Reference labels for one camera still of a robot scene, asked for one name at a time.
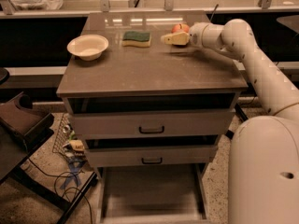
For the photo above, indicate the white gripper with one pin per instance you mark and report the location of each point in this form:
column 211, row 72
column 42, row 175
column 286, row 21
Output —
column 196, row 34

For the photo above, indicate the red apple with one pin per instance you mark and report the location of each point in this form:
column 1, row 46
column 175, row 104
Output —
column 181, row 27

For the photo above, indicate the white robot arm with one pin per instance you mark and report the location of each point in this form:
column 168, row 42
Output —
column 263, row 169

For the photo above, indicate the grey drawer cabinet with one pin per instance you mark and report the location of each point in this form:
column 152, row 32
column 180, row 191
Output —
column 160, row 78

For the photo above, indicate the top grey drawer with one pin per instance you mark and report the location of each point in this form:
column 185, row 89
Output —
column 151, row 124

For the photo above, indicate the grey drawer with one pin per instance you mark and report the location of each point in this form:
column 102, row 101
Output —
column 151, row 124
column 137, row 156

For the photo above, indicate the middle grey drawer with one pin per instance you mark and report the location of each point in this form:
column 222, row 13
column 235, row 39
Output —
column 137, row 156

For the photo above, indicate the open bottom drawer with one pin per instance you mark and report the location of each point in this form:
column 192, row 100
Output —
column 154, row 194

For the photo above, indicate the green yellow sponge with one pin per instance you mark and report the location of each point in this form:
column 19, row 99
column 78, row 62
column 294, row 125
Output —
column 136, row 39

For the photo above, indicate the white bowl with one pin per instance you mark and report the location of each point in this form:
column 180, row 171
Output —
column 88, row 47

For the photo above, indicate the black floor stand leg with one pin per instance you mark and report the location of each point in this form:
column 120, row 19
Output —
column 240, row 113

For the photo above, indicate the blue tape ribbon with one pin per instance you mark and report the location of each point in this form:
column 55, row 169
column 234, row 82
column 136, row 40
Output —
column 72, row 176

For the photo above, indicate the dark brown chair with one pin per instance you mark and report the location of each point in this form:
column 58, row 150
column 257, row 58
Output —
column 23, row 131

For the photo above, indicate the wire mesh basket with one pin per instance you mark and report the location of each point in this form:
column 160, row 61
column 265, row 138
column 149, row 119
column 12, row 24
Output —
column 63, row 133

